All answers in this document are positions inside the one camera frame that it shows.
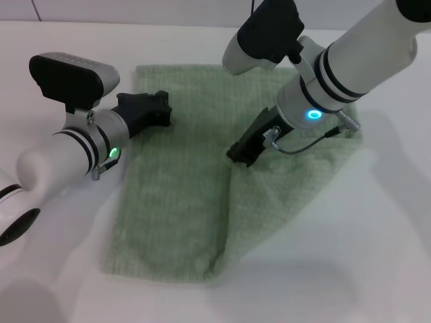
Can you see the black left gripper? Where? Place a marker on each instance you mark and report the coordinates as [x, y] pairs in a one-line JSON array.
[[138, 111]]

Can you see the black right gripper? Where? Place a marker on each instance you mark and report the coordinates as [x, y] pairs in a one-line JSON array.
[[262, 129]]

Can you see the green ribbed towel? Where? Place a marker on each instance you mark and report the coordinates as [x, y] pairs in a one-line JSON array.
[[188, 188]]

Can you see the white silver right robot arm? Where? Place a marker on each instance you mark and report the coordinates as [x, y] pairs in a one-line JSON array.
[[350, 64]]

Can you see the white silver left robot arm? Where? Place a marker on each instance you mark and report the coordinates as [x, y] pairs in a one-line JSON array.
[[67, 158]]

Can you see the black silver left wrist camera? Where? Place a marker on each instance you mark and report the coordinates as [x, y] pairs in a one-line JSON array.
[[70, 79]]

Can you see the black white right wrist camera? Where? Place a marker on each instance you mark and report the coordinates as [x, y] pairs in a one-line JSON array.
[[266, 33]]

